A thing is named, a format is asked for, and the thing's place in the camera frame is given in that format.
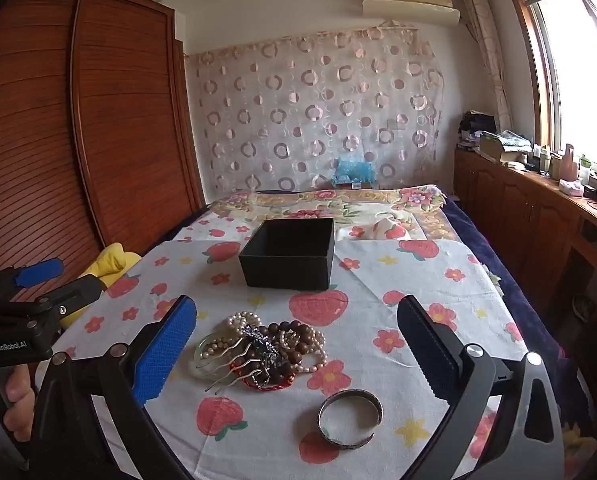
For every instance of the floral blanket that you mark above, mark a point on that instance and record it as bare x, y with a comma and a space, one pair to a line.
288, 202

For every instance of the yellow cloth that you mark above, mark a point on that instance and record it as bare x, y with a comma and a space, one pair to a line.
111, 260

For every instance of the pink bottle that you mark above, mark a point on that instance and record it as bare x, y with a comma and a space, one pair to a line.
569, 162

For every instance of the silver hair comb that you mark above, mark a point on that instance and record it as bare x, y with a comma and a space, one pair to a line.
258, 342

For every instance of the wooden slatted wardrobe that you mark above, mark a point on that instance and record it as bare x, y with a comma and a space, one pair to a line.
78, 135

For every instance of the tied window curtain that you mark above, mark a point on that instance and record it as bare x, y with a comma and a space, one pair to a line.
488, 50

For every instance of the tissue pack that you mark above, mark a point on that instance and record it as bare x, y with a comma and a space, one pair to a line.
571, 189

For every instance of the circle pattern sheer curtain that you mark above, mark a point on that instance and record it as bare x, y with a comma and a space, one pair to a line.
303, 110

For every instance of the window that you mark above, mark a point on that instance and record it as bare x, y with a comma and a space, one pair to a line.
573, 75

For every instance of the black box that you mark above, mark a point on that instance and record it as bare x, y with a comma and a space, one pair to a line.
288, 260

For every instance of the patterned open cuff bangle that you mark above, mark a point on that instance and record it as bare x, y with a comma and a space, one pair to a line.
328, 432

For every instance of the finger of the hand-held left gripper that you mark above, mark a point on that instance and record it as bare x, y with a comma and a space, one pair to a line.
41, 270
78, 292

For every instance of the dark blue bedspread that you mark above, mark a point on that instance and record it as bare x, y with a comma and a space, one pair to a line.
508, 280

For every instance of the strawberry print sheet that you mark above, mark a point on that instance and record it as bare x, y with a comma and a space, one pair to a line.
378, 320

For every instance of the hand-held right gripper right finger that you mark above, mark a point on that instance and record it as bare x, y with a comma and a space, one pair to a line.
428, 347

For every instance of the person's left hand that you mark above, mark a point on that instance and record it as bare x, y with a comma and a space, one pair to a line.
21, 405

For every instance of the cardboard box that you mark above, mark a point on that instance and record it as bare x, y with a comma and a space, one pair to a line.
493, 149

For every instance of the pale green jade bangle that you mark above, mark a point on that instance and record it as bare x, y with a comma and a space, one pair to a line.
197, 360

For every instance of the pile of dark clothes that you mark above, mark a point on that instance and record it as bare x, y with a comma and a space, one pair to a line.
478, 125

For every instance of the blue gift bag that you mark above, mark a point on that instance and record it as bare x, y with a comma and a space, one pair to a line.
353, 172

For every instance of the wooden side cabinet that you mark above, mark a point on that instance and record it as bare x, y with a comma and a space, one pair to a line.
518, 220

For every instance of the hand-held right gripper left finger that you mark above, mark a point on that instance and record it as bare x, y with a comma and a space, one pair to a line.
163, 350

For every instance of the wall air conditioner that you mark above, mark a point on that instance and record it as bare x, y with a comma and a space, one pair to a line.
408, 2

